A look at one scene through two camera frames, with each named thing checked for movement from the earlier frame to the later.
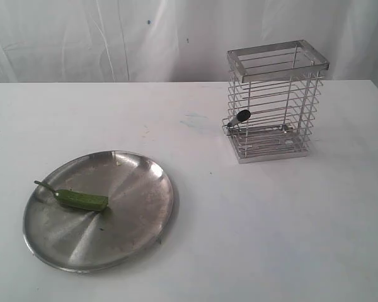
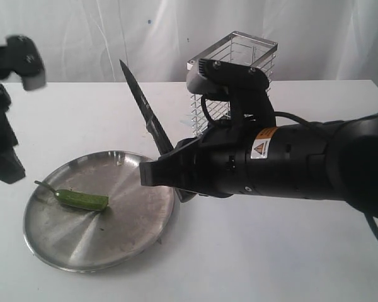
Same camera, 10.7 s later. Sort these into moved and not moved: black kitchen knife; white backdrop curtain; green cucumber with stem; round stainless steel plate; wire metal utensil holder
Moved: black kitchen knife; wire metal utensil holder
Not moved: green cucumber with stem; white backdrop curtain; round stainless steel plate
